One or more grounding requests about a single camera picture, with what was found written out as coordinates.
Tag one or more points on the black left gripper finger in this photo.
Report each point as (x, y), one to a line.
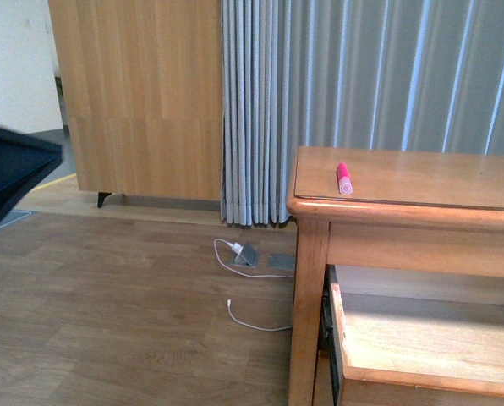
(24, 162)

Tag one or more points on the open floor socket box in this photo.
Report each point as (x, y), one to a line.
(249, 257)

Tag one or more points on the light wooden cabinet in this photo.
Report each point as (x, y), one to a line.
(142, 83)

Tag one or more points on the wooden top drawer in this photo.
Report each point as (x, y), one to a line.
(414, 338)

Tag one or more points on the pink marker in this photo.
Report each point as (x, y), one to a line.
(343, 179)

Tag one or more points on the white charger plug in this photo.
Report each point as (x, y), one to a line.
(236, 248)

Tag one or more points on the grey pleated curtain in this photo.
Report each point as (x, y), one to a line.
(389, 75)

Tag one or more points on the wooden nightstand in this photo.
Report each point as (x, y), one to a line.
(410, 211)

